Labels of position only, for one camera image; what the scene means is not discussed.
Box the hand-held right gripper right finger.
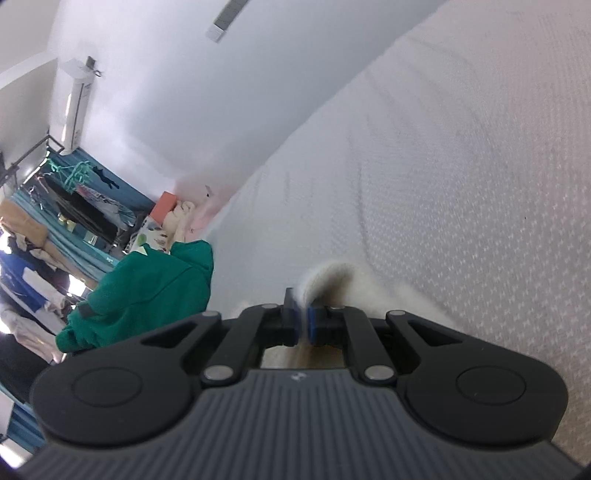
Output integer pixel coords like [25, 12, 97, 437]
[307, 305, 465, 385]

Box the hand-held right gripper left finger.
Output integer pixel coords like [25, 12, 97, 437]
[139, 288, 309, 386]

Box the row of hanging clothes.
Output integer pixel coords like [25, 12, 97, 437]
[0, 154, 158, 352]

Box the black clothes rack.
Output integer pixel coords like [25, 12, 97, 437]
[0, 134, 65, 185]

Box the green hoodie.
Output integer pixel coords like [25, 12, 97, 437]
[55, 240, 214, 354]

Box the cream plush toy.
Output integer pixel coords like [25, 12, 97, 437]
[164, 200, 195, 243]

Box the patterned white cloth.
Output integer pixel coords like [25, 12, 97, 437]
[129, 215, 174, 254]

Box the orange box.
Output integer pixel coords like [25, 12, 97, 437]
[150, 193, 178, 227]

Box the white bed sheet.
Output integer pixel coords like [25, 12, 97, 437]
[205, 0, 591, 467]

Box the black garment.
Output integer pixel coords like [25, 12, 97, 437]
[0, 333, 58, 403]

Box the white air conditioner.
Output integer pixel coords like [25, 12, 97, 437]
[58, 56, 100, 155]

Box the grey white wall switch panel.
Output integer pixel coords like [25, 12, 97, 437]
[205, 0, 250, 43]

